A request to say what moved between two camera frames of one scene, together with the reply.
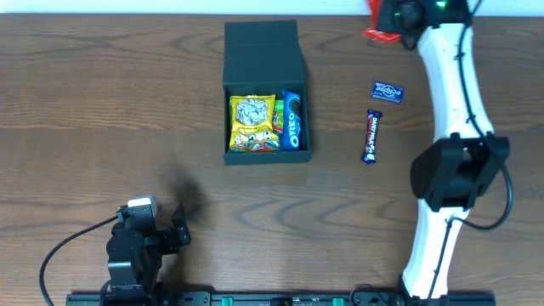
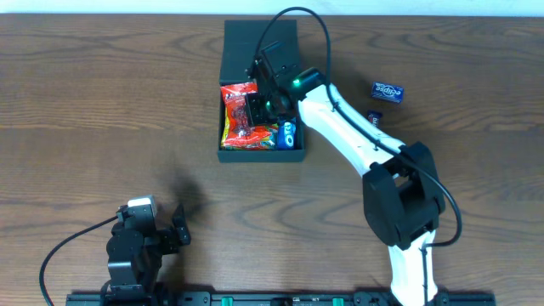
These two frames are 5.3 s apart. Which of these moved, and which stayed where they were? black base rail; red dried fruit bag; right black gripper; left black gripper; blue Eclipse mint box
Moved: red dried fruit bag; right black gripper
Stayed: left black gripper; black base rail; blue Eclipse mint box
